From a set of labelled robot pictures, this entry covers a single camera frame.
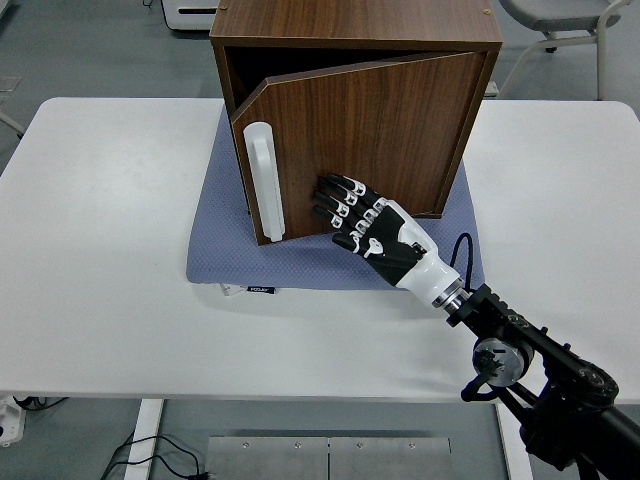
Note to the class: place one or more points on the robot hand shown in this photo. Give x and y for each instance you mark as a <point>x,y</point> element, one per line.
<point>395,240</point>

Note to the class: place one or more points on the brown wooden cabinet door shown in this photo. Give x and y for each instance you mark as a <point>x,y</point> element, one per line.
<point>375,130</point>

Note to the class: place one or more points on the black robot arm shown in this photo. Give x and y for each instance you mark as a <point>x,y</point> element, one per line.
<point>560,395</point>

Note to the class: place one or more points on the brown wooden cabinet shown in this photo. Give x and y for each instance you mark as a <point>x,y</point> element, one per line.
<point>350,20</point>

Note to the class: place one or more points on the blue-grey mat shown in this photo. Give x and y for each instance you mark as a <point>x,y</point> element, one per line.
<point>300,265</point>

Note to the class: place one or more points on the black mat label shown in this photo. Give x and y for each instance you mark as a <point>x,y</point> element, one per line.
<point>261,289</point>

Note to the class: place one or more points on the small white mat tag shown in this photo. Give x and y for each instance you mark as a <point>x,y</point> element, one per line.
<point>227,289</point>

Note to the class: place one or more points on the white table leg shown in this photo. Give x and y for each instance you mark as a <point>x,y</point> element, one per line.
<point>146,440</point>
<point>509,440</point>

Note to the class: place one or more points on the grey metal plate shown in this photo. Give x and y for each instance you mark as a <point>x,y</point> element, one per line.
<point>270,460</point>

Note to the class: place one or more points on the white chair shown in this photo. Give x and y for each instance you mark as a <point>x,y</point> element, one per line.
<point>560,15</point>

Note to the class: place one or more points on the white appliance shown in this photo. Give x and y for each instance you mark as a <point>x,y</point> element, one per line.
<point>192,12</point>

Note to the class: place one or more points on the clear acrylic plate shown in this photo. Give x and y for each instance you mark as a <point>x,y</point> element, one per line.
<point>9,84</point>

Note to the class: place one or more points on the white power strip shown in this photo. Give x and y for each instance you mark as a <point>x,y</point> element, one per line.
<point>10,420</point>

